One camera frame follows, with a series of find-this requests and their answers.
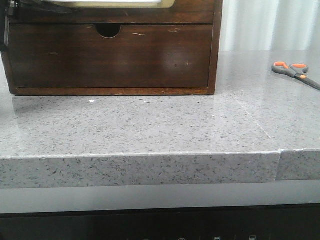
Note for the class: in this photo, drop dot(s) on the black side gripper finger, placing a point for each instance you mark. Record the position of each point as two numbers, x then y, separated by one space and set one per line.
10 9

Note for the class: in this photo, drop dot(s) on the grey orange scissors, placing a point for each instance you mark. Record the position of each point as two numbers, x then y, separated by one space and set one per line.
297 71

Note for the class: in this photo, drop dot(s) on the dark wooden organizer cabinet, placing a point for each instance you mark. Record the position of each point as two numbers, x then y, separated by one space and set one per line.
109 30

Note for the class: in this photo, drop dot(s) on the white curtain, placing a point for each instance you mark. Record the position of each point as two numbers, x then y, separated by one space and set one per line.
270 25

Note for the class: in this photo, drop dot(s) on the black appliance below counter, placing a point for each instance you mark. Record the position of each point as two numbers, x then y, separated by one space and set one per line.
271 222

